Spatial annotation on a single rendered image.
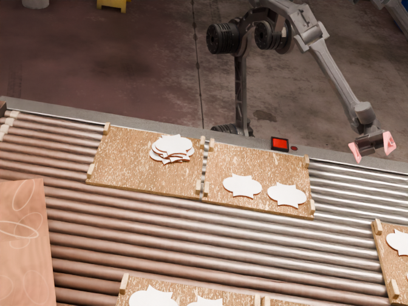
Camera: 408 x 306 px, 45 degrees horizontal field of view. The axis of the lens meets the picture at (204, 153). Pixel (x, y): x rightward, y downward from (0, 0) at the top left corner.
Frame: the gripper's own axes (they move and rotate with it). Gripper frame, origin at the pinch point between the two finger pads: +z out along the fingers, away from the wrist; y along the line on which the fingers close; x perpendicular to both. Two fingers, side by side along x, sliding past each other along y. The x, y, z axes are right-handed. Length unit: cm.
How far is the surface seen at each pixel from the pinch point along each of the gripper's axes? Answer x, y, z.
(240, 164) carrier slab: -6, -51, -12
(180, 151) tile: -24, -65, -4
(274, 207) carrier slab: 5.2, -37.6, 6.5
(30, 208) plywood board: -49, -84, 50
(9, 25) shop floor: -95, -303, -228
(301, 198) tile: 10.1, -30.4, -1.0
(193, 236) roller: -9, -57, 30
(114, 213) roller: -27, -78, 30
